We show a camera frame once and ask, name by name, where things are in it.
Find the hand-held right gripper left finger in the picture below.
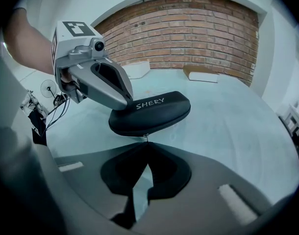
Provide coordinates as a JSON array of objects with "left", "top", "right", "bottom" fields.
[{"left": 54, "top": 142, "right": 149, "bottom": 230}]

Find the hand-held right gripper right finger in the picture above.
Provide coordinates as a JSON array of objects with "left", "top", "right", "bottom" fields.
[{"left": 135, "top": 142, "right": 292, "bottom": 235}]

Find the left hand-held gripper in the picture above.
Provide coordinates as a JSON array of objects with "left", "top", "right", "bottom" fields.
[{"left": 50, "top": 21, "right": 133, "bottom": 110}]

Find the black glasses case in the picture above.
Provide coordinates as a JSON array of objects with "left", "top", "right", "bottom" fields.
[{"left": 108, "top": 91, "right": 192, "bottom": 144}]

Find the person's left forearm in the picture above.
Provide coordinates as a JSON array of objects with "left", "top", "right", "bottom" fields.
[{"left": 3, "top": 7, "right": 55, "bottom": 75}]

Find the person's left hand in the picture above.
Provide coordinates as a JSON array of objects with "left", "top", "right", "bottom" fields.
[{"left": 59, "top": 67, "right": 76, "bottom": 85}]

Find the white rectangular box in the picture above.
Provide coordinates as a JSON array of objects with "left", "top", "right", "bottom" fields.
[{"left": 124, "top": 60, "right": 150, "bottom": 80}]

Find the small round fan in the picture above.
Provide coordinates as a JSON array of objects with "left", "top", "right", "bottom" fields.
[{"left": 40, "top": 78, "right": 59, "bottom": 99}]

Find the brown book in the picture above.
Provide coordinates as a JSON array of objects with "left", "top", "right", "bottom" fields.
[{"left": 183, "top": 65, "right": 221, "bottom": 84}]

